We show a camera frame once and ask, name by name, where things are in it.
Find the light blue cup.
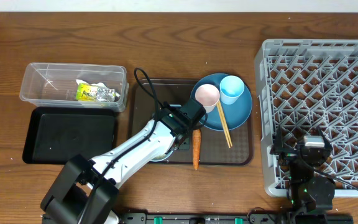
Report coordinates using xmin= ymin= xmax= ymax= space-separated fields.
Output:
xmin=219 ymin=75 xmax=245 ymax=105

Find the pink white cup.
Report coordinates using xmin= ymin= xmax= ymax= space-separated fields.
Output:
xmin=195 ymin=84 xmax=220 ymax=113

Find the light blue bowl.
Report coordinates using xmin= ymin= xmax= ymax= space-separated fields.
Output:
xmin=151 ymin=105 xmax=181 ymax=162

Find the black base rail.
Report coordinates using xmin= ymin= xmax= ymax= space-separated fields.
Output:
xmin=119 ymin=213 xmax=354 ymax=224

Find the black waste tray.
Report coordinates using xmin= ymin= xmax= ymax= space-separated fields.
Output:
xmin=22 ymin=107 xmax=116 ymax=165

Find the foil snack wrapper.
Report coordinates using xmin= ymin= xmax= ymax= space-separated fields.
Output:
xmin=75 ymin=88 xmax=121 ymax=102

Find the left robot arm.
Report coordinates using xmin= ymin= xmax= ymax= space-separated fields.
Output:
xmin=40 ymin=98 xmax=206 ymax=223

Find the wooden chopstick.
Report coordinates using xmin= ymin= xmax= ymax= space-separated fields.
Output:
xmin=216 ymin=101 xmax=231 ymax=149
xmin=218 ymin=100 xmax=233 ymax=147

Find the orange carrot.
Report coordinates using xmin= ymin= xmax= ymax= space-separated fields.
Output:
xmin=192 ymin=129 xmax=201 ymax=170

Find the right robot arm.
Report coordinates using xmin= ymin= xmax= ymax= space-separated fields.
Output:
xmin=270 ymin=127 xmax=335 ymax=223

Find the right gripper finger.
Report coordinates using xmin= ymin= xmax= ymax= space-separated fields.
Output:
xmin=316 ymin=126 xmax=333 ymax=149
xmin=270 ymin=126 xmax=288 ymax=155

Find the clear plastic bin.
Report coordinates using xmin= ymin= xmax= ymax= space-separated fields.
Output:
xmin=19 ymin=63 xmax=129 ymax=112

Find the brown serving tray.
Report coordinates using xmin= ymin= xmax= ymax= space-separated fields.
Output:
xmin=127 ymin=79 xmax=254 ymax=166

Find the grey dishwasher rack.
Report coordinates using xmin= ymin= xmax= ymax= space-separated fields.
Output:
xmin=254 ymin=39 xmax=358 ymax=197

